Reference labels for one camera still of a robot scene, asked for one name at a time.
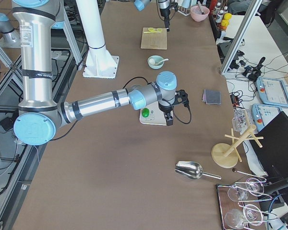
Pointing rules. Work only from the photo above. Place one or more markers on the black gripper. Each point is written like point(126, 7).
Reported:
point(163, 11)
point(165, 108)

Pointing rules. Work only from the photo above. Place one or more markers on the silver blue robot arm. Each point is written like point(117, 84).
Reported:
point(42, 112)
point(141, 4)

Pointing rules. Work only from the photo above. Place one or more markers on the pink bowl with ice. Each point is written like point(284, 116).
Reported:
point(197, 15)

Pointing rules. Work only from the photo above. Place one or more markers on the light green bowl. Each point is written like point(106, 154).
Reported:
point(157, 58)

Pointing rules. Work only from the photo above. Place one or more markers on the white rectangular tray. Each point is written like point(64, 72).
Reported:
point(156, 117)

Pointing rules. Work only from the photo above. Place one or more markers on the wooden cutting board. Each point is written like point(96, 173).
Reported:
point(154, 40)

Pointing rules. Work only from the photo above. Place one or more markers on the green lime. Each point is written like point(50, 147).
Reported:
point(145, 112)

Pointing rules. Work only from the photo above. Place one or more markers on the metal muddler tube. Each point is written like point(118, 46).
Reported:
point(201, 7)

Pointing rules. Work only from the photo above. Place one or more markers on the grey folded cloth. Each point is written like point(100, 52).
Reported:
point(211, 97)

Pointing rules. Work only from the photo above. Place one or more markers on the metal scoop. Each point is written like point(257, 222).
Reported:
point(193, 170)

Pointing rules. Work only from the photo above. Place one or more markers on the wooden mug tree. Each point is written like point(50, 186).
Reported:
point(226, 155)

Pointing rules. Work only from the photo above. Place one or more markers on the clear glass jar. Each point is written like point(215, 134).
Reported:
point(239, 120)

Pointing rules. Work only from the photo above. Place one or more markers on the teach pendant tablet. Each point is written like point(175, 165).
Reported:
point(263, 114)
point(272, 91)

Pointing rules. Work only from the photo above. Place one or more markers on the wine glass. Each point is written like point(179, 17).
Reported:
point(237, 194)
point(235, 219)

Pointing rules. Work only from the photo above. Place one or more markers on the black monitor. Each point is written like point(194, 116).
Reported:
point(273, 155)

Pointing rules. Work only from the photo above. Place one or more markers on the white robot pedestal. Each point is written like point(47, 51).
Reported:
point(99, 62)

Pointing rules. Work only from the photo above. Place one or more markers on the aluminium frame post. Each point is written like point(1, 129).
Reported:
point(250, 13)

